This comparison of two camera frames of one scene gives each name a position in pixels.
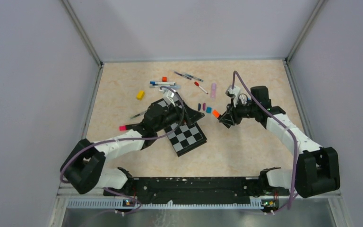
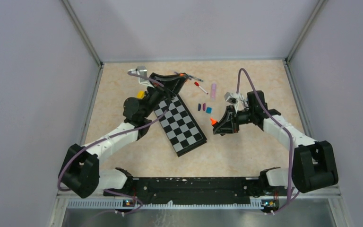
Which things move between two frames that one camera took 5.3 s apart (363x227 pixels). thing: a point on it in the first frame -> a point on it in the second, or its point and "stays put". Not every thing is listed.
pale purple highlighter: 213,91 stays put
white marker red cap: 197,83 stays put
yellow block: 140,95 stays put
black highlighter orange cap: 216,114 -> 213,121
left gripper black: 191,116 -> 173,82
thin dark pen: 182,75 stays put
